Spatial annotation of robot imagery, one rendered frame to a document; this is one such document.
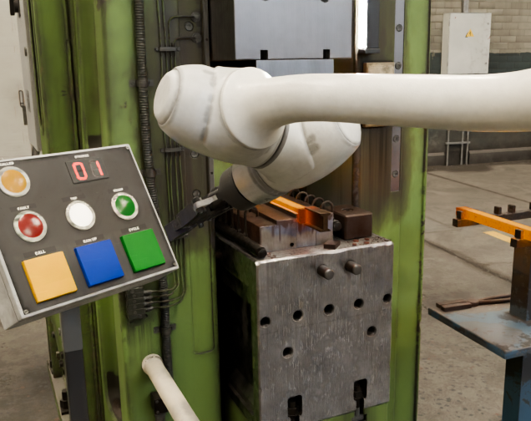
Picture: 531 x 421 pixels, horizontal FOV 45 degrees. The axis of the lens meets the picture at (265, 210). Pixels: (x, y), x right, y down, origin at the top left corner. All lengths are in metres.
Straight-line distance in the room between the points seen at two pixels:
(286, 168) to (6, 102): 5.95
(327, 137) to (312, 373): 0.89
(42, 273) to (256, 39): 0.69
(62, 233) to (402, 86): 0.71
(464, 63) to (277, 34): 7.28
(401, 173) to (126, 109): 0.80
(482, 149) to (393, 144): 7.35
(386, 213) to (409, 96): 1.17
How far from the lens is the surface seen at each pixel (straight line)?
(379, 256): 1.62
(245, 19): 1.45
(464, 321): 1.72
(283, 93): 0.73
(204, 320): 1.68
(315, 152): 0.87
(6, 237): 1.15
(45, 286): 1.14
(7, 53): 6.72
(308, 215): 1.53
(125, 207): 1.27
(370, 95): 0.70
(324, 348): 1.62
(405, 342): 2.04
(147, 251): 1.25
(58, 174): 1.24
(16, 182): 1.19
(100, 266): 1.19
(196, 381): 1.74
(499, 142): 9.31
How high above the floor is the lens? 1.35
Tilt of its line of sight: 13 degrees down
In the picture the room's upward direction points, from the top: 1 degrees counter-clockwise
